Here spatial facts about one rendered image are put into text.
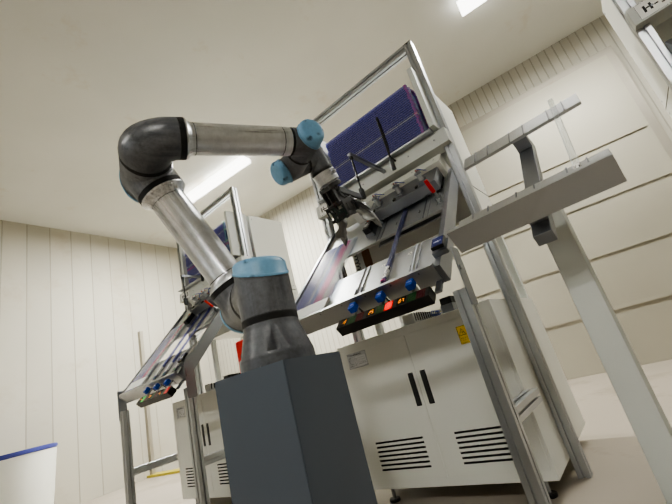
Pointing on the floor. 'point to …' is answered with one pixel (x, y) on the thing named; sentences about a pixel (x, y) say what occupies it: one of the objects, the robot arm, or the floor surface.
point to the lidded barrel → (29, 475)
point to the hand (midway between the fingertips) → (364, 236)
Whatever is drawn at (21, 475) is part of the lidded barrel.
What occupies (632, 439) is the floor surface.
